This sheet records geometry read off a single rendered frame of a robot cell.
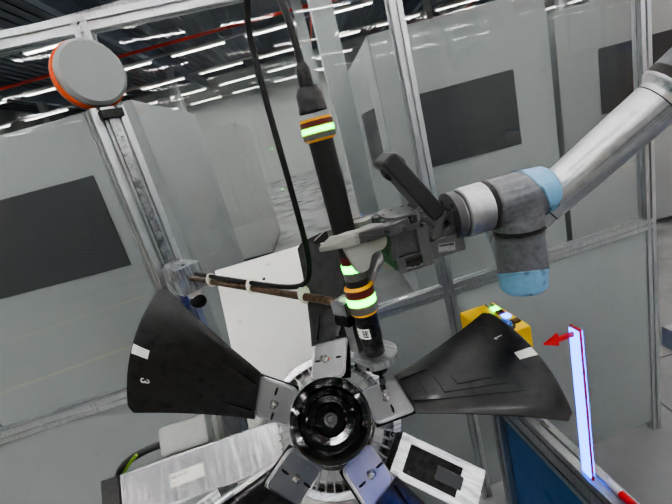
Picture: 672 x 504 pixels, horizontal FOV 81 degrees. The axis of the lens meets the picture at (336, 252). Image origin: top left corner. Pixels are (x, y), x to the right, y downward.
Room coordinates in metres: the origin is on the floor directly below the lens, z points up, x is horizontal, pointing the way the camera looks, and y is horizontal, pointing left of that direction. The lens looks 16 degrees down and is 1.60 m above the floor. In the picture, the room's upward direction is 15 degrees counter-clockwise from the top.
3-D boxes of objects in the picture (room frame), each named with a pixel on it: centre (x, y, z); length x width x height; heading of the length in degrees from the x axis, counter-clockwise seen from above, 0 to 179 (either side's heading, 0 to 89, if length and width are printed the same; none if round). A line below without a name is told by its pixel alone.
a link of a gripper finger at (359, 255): (0.52, -0.03, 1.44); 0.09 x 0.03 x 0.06; 107
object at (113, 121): (1.04, 0.44, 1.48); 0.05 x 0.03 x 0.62; 132
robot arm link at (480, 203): (0.57, -0.21, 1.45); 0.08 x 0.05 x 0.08; 7
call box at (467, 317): (0.88, -0.34, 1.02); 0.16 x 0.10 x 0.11; 7
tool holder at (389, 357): (0.55, -0.01, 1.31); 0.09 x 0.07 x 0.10; 42
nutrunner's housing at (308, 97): (0.54, -0.02, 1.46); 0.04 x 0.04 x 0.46
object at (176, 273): (1.00, 0.40, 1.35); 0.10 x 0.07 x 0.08; 42
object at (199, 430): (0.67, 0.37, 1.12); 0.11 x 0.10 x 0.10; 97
